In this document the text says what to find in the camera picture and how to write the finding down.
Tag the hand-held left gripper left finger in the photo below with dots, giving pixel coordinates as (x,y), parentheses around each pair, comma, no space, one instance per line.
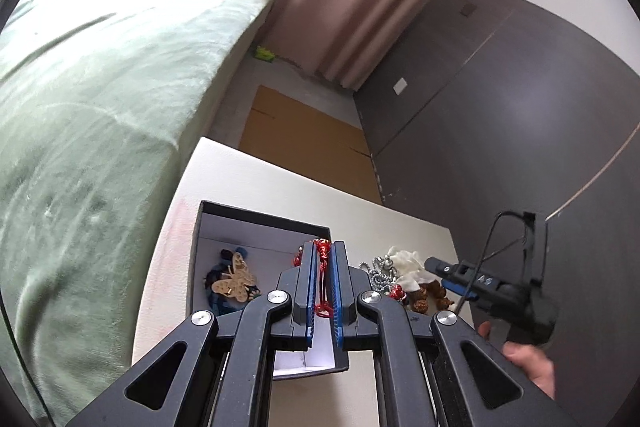
(310,297)

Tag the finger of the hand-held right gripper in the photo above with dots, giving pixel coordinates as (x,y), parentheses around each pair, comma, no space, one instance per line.
(440,266)
(460,291)

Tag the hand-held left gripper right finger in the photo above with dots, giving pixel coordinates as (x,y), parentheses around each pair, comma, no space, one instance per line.
(340,297)

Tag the white flower hair clip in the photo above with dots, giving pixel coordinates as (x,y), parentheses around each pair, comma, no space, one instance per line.
(407,259)

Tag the black jewelry box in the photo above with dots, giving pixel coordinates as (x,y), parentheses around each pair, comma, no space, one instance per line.
(250,214)

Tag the person's right hand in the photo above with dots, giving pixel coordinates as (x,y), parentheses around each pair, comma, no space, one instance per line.
(530,362)

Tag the small red bead charm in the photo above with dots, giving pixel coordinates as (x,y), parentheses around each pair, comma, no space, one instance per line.
(397,292)

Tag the gold butterfly brooch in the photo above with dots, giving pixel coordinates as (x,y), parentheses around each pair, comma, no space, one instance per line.
(232,279)

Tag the flat brown cardboard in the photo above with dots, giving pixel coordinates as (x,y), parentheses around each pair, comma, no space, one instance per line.
(300,132)

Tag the dark grey wardrobe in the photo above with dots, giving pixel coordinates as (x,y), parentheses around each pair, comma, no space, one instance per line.
(500,107)

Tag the small green floor object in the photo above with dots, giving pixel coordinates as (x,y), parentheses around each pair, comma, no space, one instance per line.
(265,54)

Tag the green bed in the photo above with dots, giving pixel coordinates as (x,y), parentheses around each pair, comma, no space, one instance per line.
(100,107)

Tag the white wall plate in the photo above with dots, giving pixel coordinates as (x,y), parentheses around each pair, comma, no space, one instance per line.
(400,86)

